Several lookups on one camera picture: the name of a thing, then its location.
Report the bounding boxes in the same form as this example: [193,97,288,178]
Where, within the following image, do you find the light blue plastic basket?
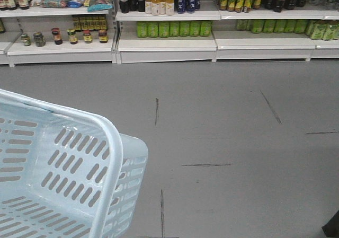
[1,90,148,237]

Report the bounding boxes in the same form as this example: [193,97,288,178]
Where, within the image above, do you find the white store shelving unit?
[1,0,338,67]

